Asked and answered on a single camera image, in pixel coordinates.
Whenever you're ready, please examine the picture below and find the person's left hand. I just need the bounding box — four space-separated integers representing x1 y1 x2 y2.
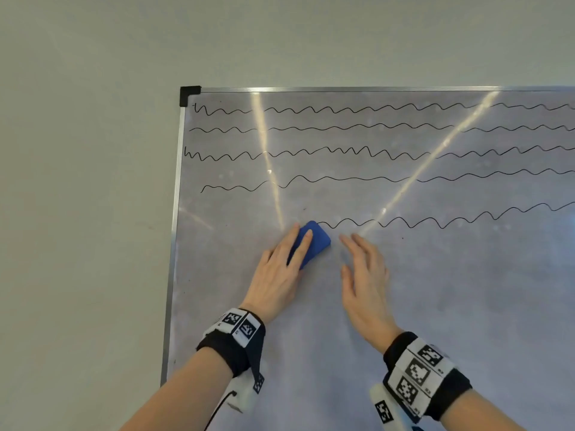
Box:
238 223 314 324

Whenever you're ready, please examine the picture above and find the person's right hand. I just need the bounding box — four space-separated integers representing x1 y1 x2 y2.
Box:
339 233 404 355

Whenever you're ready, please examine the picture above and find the white whiteboard with wavy lines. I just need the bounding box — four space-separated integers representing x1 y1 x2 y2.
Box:
159 85 575 431

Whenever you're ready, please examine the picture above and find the blue whiteboard eraser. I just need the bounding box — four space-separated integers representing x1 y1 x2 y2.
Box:
287 220 332 271

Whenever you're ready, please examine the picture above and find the person's left forearm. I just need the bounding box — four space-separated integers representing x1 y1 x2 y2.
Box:
119 347 234 431

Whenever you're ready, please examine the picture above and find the black wristband with marker tags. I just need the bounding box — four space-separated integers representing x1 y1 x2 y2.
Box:
382 332 473 423
195 308 267 378

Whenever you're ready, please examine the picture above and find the white wrist camera unit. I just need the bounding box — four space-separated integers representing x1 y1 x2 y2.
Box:
226 361 267 414
369 383 419 431

